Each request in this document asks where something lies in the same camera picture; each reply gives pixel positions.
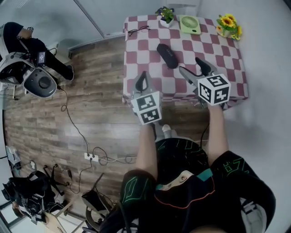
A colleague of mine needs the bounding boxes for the person's left forearm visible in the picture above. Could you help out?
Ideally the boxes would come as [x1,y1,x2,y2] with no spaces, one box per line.
[135,123,159,181]

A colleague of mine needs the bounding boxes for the black chair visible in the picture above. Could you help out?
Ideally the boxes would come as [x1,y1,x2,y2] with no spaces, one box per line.
[81,172,115,232]

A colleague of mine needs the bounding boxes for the white grey round machine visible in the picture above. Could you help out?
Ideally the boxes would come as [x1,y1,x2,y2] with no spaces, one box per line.
[0,52,58,99]

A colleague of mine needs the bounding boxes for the long black floor cable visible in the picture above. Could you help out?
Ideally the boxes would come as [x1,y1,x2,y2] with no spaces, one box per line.
[56,85,92,158]

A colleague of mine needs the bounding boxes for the thin black cable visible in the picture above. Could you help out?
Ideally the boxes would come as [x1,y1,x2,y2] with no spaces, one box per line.
[127,25,151,37]

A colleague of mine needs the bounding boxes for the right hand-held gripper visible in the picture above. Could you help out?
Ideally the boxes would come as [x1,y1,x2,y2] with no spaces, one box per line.
[178,57,232,110]

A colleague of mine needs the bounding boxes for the person's black patterned shorts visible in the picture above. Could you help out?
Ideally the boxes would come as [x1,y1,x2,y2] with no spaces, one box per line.
[155,137,209,185]

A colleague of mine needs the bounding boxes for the person's white shoe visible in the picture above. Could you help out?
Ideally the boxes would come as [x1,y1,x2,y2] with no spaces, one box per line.
[161,124,171,138]

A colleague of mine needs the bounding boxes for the green desk fan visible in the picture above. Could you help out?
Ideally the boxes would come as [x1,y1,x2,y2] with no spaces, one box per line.
[179,15,202,35]

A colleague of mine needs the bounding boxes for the black glasses case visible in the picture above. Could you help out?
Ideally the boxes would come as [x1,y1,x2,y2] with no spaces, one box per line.
[156,43,179,70]

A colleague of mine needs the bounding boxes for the black handheld screen device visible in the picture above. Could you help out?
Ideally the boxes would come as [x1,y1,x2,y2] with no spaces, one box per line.
[35,51,48,67]

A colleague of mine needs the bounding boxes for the person's black patterned shirt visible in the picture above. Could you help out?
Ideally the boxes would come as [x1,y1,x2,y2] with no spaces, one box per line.
[99,150,277,233]

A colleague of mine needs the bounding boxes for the person's right forearm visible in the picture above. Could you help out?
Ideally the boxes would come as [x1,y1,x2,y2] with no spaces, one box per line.
[207,104,230,167]

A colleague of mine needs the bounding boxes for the purple flower potted plant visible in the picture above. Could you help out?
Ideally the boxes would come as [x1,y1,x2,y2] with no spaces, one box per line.
[155,6,175,29]

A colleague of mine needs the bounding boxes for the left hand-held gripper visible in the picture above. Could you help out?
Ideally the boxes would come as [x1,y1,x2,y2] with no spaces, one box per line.
[130,71,163,126]

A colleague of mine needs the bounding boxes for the checkered red white table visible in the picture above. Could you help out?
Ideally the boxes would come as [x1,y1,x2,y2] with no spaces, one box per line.
[122,15,249,110]

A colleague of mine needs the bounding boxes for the white floor cable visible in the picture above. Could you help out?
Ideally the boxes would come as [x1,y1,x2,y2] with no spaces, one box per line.
[98,155,137,163]

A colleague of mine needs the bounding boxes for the white power strip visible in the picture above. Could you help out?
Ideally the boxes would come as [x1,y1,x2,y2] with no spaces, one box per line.
[84,152,100,162]

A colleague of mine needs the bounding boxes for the sunflower potted plant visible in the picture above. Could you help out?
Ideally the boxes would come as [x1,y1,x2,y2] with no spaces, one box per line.
[216,13,243,41]

